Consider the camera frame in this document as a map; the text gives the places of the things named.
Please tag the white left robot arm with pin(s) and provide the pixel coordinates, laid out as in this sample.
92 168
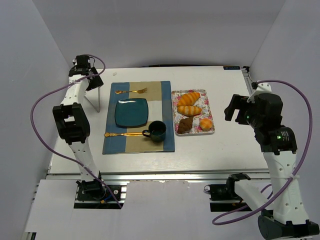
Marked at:
73 125

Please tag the teal square plate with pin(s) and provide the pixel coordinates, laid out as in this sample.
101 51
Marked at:
131 112

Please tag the blue table corner label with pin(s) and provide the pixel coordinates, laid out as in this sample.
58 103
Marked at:
231 68

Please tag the aluminium table edge rail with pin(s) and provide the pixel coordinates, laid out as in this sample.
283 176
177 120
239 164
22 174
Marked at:
164 176

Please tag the blue and beige placemat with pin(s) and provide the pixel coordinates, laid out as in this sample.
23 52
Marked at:
159 101

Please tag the dark green mug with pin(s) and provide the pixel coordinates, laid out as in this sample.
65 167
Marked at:
156 131

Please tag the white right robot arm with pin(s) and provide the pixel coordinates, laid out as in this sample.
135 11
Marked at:
288 218

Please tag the small orange striped croissant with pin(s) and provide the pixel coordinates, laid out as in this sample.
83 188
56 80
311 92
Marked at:
189 111

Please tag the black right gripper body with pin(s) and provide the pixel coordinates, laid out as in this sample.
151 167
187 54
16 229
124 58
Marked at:
240 109

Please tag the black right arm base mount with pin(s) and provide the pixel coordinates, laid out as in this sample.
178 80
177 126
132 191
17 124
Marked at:
222 200

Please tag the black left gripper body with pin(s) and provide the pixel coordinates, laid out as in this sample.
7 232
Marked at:
96 81

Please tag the brown chocolate croissant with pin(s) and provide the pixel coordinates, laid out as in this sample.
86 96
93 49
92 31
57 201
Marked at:
185 125

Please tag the large orange striped croissant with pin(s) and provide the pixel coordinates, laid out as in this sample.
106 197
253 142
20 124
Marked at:
190 98

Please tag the clear left gripper finger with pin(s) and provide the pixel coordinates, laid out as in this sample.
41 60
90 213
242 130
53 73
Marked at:
98 100
90 102

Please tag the round orange bun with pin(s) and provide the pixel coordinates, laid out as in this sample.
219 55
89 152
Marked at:
206 124

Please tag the gold knife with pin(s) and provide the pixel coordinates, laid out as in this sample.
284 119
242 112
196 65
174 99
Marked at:
128 134

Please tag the white front cover board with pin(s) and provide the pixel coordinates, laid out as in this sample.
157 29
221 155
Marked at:
148 205

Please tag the floral rectangular tray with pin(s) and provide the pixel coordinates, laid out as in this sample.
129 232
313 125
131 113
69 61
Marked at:
202 102

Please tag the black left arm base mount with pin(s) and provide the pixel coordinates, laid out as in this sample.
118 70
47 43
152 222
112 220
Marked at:
93 195

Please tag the gold fork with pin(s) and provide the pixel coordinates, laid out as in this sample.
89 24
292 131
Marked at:
140 91

